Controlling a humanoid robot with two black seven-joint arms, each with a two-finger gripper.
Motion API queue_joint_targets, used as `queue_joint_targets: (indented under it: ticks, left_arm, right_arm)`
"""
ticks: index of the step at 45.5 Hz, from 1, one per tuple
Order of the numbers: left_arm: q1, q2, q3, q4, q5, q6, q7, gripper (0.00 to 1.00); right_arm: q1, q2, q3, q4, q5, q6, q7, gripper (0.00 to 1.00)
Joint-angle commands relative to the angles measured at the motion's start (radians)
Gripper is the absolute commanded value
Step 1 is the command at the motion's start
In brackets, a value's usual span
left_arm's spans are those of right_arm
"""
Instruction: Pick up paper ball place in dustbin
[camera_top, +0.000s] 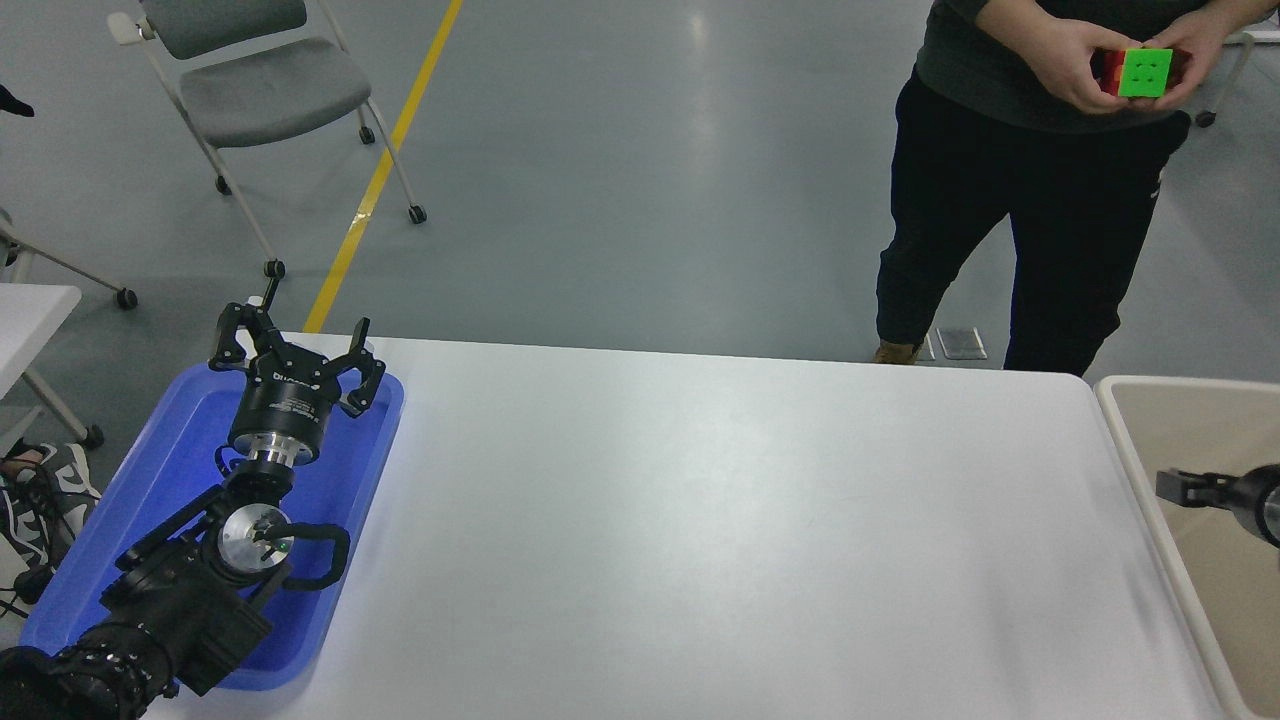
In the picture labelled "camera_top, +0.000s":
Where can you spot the colourful puzzle cube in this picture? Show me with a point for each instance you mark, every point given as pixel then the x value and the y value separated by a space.
pixel 1145 72

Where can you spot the metal floor plate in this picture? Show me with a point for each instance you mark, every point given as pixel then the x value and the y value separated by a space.
pixel 926 347
pixel 962 343

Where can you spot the large pale bin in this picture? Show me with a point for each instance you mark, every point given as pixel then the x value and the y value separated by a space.
pixel 1180 430

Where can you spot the person's right hand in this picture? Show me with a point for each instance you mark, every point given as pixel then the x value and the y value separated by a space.
pixel 1065 60

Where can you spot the white frame chair with casters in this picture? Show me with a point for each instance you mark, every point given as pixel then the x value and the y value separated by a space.
pixel 1235 70

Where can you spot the small black object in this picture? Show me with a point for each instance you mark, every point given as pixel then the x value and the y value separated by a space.
pixel 12 103

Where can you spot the grey folding chair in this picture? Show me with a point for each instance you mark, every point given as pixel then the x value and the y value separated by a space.
pixel 260 90

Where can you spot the small white table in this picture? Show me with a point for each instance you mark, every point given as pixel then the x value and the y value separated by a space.
pixel 30 320

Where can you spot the blue plastic tray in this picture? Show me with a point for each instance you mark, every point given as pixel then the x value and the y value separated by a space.
pixel 180 450

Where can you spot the person's left hand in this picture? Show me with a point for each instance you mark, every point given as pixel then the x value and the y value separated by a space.
pixel 1210 45

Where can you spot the person's left forearm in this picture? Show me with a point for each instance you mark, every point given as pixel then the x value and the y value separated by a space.
pixel 1232 10

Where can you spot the metal chair leg with caster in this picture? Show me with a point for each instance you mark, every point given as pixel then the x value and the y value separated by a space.
pixel 70 270

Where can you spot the person's right forearm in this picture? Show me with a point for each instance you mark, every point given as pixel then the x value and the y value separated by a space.
pixel 1010 10

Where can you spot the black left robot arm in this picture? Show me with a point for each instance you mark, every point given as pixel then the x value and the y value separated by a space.
pixel 180 610

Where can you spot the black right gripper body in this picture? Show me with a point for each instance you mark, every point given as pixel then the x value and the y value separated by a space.
pixel 1248 500

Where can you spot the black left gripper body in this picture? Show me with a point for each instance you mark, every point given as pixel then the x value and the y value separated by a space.
pixel 285 410

